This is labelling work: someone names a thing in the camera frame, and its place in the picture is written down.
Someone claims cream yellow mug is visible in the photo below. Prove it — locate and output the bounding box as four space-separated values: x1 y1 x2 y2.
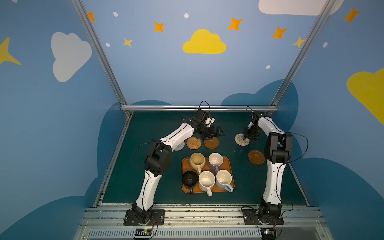
189 153 206 175

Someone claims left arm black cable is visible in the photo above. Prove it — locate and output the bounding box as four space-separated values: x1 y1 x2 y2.
131 100 211 172

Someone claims light blue mug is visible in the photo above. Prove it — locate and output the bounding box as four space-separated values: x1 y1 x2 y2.
216 170 234 193

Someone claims white mug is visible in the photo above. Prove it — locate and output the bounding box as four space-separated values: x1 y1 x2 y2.
199 171 216 197

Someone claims aluminium frame back bar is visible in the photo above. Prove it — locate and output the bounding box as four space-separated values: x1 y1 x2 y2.
121 105 278 112

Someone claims multicolour woven coaster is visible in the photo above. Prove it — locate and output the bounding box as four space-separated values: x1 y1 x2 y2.
235 134 250 147

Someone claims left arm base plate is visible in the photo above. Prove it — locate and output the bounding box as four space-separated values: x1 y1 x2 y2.
123 209 165 226

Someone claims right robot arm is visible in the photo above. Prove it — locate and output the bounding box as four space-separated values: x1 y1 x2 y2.
244 111 293 224

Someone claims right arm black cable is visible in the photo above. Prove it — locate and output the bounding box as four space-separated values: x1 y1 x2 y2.
245 105 310 164

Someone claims aluminium frame post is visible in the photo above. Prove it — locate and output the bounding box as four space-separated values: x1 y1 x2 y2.
266 0 336 116
71 0 127 108

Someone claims aluminium frame left post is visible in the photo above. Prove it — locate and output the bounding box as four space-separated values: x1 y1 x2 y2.
71 0 127 108

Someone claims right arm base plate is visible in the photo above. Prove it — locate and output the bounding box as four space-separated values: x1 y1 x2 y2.
241 209 285 225

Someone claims right controller board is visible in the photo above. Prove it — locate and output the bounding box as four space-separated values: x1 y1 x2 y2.
261 228 277 240

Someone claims rattan woven coaster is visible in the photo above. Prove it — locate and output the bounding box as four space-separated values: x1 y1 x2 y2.
187 137 202 150

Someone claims left controller board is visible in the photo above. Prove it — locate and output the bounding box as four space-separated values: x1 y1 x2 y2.
134 228 153 240

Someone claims aluminium front rail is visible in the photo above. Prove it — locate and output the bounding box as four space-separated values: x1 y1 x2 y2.
74 204 333 240

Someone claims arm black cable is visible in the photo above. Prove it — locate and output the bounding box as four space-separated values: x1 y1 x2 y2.
131 100 211 172
245 105 310 164

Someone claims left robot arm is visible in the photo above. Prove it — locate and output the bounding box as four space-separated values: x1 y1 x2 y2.
132 109 224 224

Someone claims black mug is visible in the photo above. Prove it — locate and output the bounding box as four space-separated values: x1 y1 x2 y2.
182 171 199 196

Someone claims aluminium frame right post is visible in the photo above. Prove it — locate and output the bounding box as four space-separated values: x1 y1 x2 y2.
266 0 336 116

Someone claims grey woven coaster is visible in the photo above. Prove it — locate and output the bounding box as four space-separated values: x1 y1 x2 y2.
173 141 185 151

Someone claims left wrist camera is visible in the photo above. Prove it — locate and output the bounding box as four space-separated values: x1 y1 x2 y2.
204 117 215 128

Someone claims orange serving tray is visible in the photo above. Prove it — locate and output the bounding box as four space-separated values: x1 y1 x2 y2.
181 155 236 194

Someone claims controller board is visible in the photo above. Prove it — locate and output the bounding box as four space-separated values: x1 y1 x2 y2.
261 228 277 240
134 228 153 240

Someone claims lavender mug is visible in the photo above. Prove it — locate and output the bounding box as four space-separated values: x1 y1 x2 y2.
208 153 224 174

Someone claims brown wooden coaster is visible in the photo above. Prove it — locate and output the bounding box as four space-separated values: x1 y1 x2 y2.
204 138 220 150
248 150 266 166

